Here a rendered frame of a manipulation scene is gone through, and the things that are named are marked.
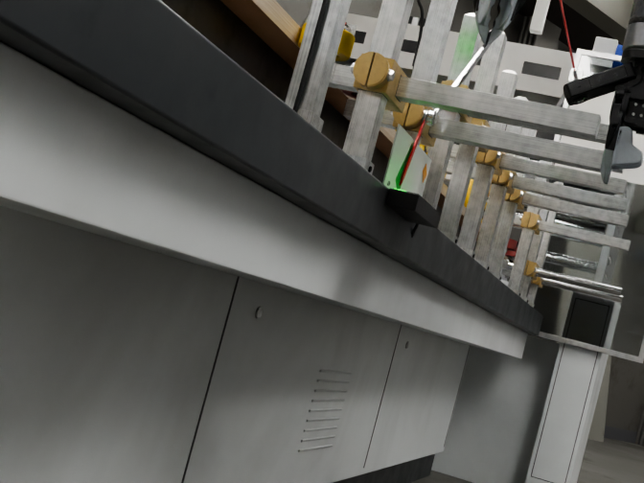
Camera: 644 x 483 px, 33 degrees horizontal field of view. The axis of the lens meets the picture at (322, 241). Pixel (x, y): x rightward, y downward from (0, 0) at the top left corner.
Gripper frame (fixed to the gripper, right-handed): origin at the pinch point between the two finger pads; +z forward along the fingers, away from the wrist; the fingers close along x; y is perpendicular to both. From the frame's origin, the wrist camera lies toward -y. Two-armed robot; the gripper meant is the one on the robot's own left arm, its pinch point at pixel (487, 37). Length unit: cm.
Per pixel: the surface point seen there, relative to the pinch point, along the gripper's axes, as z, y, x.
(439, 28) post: 1.2, 1.7, -8.2
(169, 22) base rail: 34, 90, -38
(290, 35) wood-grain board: 13.5, 18.2, -30.6
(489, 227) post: 18, -93, 26
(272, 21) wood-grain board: 14.1, 25.3, -33.3
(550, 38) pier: -235, -717, 157
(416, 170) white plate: 24.3, -0.9, -5.5
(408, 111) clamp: 16.3, 3.7, -9.7
